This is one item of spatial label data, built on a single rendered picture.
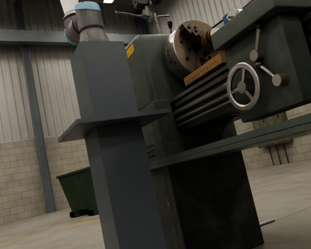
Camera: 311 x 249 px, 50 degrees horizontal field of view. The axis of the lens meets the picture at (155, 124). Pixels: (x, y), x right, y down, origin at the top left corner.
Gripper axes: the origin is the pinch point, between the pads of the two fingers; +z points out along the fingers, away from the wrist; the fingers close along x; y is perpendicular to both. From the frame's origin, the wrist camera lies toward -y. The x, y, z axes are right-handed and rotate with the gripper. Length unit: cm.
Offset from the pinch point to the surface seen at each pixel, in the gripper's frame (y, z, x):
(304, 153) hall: -628, 110, -457
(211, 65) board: 6, 48, 52
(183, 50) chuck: -1.3, 29.1, 23.4
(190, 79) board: 6, 48, 34
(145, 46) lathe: 11.1, 19.4, 7.7
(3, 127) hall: 37, -158, -986
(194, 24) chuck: -11.6, 14.7, 23.6
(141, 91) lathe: 13.3, 41.2, -3.2
